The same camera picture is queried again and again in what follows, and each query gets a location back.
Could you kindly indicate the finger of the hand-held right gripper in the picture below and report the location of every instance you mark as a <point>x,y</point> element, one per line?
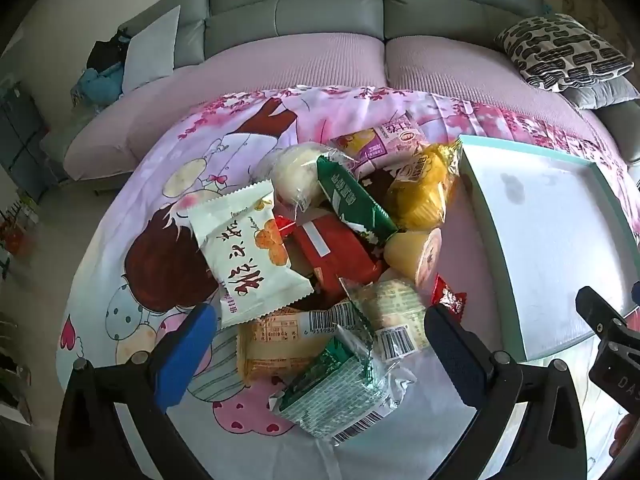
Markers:
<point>597,310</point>
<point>636,292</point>

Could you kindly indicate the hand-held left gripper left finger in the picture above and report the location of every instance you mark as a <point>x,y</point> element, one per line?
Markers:
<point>185,355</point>

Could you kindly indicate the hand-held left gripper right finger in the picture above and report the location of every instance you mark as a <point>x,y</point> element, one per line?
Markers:
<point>455,355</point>

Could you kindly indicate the small red candy packet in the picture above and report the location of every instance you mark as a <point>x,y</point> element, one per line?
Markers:
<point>447,297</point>

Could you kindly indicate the clear cake packet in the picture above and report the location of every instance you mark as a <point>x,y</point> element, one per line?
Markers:
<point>395,305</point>

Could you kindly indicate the orange print cracker packet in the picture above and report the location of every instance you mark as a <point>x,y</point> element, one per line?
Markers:
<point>280,345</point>

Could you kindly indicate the teal rimmed white tray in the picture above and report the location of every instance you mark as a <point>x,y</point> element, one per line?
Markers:
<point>550,220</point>

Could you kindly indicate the yellow jelly cup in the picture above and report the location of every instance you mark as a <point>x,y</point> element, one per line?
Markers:
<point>410,255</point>

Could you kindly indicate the white orange print snack packet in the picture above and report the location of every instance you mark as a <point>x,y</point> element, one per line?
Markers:
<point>245,260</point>

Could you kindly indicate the green grid snack packet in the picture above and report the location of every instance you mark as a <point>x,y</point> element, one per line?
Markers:
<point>330,395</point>

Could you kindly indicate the red snack packet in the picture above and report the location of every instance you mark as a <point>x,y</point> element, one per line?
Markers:
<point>330,250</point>

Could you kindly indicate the long green snack packet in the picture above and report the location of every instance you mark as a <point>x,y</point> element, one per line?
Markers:
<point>350,200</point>

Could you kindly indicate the person's right hand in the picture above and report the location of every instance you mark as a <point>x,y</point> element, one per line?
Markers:
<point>625,437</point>

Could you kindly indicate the yellow bread packet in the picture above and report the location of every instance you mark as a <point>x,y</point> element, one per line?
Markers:
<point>425,190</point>

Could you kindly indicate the printed blanket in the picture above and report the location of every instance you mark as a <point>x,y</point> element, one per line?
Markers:
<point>150,170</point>

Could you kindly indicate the grey pillow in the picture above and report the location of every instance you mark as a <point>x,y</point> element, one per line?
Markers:
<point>605,92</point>

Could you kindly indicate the round bun in clear wrap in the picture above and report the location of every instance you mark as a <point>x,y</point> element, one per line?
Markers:
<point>295,172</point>

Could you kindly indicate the purple pink snack packet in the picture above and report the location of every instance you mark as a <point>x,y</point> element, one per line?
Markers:
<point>370,145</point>

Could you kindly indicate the black white patterned pillow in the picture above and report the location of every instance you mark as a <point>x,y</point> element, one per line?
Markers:
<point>560,50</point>

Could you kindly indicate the blue cloth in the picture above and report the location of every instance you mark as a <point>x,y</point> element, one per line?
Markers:
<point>102,85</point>

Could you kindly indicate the dark cabinet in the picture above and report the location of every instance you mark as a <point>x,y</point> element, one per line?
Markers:
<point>20,125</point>

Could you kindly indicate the black bag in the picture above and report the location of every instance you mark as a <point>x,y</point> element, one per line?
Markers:
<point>105,52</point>

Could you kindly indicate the grey sofa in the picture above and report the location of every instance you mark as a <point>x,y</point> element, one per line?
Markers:
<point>325,5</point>

